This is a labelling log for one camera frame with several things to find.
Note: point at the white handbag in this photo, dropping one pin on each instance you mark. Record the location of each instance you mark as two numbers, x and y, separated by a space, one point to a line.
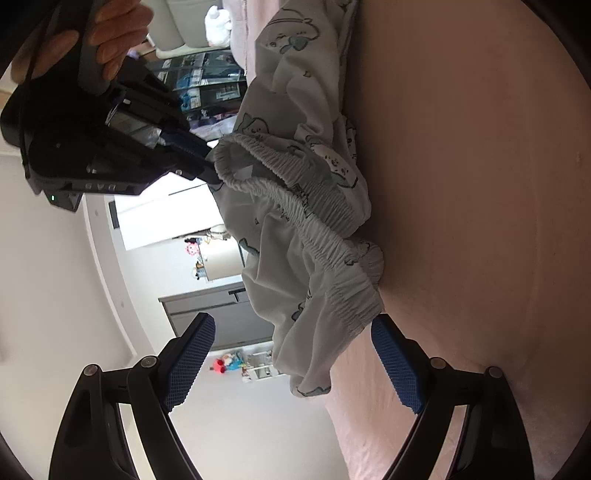
217 232

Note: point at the grey door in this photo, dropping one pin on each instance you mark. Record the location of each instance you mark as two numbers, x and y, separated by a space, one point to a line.
217 318

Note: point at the white shelf rack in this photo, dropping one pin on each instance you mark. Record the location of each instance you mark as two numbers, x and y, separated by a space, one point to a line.
261 364

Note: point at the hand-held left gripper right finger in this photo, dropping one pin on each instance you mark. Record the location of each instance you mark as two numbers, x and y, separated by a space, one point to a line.
399 364

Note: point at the pink doll plush toy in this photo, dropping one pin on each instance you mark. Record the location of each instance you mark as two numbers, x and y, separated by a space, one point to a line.
191 249

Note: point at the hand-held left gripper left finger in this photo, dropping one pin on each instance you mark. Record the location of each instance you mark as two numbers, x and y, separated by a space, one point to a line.
191 364

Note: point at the pink bed sheet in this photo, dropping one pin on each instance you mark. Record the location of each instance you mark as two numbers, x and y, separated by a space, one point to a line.
461 184

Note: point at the white plush toy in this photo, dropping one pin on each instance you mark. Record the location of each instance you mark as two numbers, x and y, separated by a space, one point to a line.
217 21

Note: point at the person's right hand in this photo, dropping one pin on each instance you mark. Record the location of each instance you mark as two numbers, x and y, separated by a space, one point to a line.
124 32

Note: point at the white wardrobe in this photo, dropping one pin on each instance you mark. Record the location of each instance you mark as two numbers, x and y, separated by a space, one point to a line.
152 217

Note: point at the red and blue plush toy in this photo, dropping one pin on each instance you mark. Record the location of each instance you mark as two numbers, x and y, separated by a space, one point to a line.
226 363

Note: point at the light blue printed pants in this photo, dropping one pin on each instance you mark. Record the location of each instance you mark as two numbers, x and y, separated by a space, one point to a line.
300 258

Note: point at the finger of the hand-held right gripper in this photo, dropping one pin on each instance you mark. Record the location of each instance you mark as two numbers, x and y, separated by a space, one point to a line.
189 145
207 177

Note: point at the silver refrigerator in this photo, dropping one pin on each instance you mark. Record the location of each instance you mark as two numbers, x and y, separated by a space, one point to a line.
224 263

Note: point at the black glass cabinet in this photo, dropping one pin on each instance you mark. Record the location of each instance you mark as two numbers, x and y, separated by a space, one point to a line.
207 78

